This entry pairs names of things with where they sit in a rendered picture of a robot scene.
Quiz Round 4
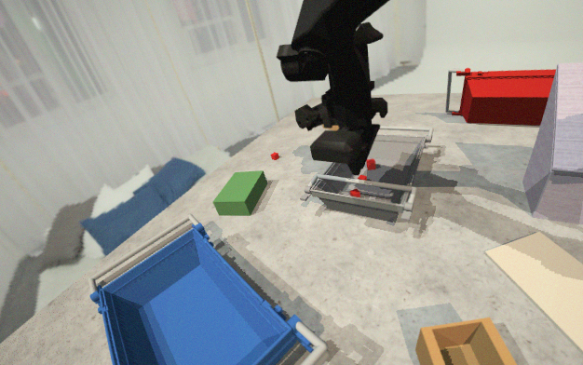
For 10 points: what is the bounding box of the red plastic tray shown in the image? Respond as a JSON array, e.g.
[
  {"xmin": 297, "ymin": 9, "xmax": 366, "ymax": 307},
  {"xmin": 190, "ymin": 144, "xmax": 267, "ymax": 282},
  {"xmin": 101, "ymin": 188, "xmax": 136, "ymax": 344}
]
[{"xmin": 445, "ymin": 68, "xmax": 556, "ymax": 126}]

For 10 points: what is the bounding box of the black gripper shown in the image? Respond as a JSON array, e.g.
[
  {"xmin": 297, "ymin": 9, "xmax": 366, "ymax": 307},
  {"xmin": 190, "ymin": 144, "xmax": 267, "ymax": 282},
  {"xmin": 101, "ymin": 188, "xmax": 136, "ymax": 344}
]
[{"xmin": 310, "ymin": 77, "xmax": 388, "ymax": 175}]

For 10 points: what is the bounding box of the green rectangular block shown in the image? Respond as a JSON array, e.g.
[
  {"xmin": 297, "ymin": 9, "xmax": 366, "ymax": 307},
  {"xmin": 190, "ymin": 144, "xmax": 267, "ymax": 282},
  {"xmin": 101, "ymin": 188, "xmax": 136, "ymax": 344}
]
[{"xmin": 212, "ymin": 170, "xmax": 267, "ymax": 216}]

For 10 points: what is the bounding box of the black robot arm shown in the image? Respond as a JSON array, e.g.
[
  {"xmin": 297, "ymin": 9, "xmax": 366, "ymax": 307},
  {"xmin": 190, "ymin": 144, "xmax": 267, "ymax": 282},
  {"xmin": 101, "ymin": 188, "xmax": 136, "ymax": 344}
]
[{"xmin": 277, "ymin": 0, "xmax": 389, "ymax": 130}]

